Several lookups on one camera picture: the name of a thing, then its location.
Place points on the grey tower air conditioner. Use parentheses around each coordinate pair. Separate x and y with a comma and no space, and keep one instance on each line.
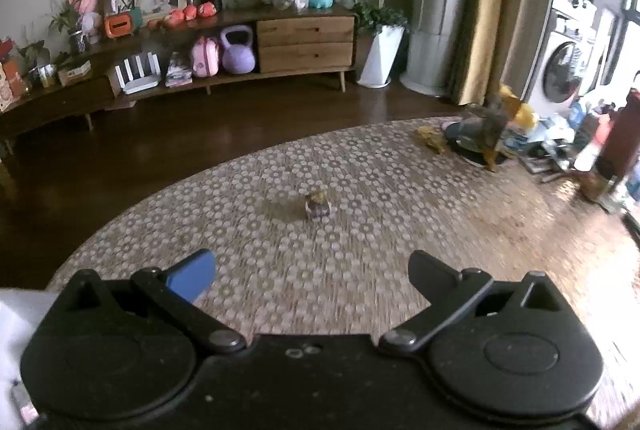
(445,0)

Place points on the glass vase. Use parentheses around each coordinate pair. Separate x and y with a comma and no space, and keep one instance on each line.
(77,43)

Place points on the pink plush bouquet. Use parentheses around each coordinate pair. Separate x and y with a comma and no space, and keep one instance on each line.
(85,8)

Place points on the red peach ornament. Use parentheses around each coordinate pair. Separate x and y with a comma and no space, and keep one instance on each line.
(207,9)
(174,19)
(155,24)
(189,13)

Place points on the dark red thermos bottle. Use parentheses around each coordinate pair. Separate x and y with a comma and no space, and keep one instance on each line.
(622,140)

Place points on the brown yellow package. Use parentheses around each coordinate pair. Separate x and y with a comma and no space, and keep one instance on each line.
(492,125)

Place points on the small candy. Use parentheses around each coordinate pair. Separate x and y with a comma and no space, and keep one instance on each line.
(317,205)

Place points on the orange box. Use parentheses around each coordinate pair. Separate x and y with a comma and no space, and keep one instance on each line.
(118,25)

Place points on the wooden TV cabinet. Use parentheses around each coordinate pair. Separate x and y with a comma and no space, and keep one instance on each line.
(150,45)

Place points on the stack of booklets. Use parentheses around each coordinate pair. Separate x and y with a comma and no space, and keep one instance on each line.
(179,73)

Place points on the small yellow bottles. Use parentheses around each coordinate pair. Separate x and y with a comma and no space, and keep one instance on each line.
(47,76)

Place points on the grey curtain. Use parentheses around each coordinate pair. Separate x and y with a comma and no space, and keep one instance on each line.
(535,0)

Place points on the purple kettlebell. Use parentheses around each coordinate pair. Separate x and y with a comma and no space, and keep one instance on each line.
(238,58)

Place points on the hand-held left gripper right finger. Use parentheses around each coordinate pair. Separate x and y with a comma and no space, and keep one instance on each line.
(430,270)

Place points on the white washing machine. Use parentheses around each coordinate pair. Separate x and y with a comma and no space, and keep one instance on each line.
(562,70)

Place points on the white can yellow lid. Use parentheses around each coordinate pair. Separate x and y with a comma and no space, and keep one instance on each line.
(522,130)

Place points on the pink small case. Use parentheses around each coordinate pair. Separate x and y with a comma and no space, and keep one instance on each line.
(206,58)

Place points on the white planter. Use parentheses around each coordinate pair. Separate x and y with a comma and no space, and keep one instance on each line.
(381,58)

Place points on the yellow curtain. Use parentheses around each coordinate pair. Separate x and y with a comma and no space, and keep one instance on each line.
(487,10)

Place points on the small green plant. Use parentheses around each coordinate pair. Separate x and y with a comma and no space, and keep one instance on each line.
(34,53)

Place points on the wooden drawer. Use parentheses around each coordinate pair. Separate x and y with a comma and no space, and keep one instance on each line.
(305,31)
(305,58)

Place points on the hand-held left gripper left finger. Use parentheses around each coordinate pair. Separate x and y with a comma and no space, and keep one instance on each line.
(192,272)

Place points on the white router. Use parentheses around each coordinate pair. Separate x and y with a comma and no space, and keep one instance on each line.
(137,80)

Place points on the black plate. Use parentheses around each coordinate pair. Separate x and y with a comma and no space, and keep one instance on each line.
(465,145)

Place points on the small white box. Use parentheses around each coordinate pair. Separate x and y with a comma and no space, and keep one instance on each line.
(75,73)

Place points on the orange white paper bag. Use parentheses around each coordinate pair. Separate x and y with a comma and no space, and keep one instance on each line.
(11,80)

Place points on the red cardboard box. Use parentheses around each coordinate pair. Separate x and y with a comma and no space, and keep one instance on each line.
(15,335)

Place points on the yellow crumpled wrapper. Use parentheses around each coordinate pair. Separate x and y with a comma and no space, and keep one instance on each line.
(431,139)

